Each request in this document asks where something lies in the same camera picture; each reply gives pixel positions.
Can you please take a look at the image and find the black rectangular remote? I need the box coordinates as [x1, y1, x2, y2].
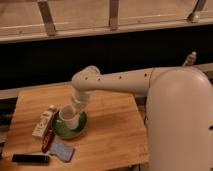
[12, 154, 50, 164]

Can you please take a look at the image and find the wooden bamboo table board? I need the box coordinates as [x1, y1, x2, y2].
[0, 85, 148, 171]

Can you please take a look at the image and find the dark red marker pen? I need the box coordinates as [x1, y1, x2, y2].
[42, 130, 54, 153]

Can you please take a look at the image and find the green ceramic bowl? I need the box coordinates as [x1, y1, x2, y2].
[50, 110, 89, 140]

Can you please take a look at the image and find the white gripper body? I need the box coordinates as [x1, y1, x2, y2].
[71, 90, 90, 110]

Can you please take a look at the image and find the blue sponge cloth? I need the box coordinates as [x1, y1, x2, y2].
[49, 142, 75, 162]

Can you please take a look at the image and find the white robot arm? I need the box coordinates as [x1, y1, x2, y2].
[71, 66, 213, 171]

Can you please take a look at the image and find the metal window frame rail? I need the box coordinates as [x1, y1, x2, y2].
[0, 0, 213, 44]

